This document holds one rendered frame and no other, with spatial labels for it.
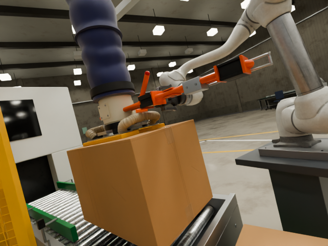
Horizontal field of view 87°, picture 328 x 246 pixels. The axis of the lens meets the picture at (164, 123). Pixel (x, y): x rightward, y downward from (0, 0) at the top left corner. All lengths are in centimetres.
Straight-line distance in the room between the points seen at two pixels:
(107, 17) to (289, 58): 88
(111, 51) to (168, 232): 80
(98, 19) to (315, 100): 104
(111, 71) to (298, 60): 86
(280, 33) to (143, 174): 86
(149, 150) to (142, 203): 18
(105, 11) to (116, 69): 28
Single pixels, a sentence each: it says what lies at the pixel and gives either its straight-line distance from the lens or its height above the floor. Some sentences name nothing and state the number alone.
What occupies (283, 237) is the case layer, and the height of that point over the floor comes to 54.
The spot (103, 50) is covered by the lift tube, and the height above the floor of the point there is 149.
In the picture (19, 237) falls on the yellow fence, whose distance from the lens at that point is 122.
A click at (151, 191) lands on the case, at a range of 63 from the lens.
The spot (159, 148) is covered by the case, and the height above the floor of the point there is 100.
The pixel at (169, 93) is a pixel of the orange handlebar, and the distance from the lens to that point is 66.
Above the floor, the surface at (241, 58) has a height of 122.
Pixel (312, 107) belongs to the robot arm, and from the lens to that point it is 101.
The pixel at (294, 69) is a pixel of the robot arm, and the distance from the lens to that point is 103.
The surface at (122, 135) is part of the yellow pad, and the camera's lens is 72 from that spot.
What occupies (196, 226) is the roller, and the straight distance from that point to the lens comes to 102.
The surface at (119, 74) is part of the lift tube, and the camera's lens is 88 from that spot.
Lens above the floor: 111
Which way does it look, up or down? 1 degrees down
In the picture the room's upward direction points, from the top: 14 degrees counter-clockwise
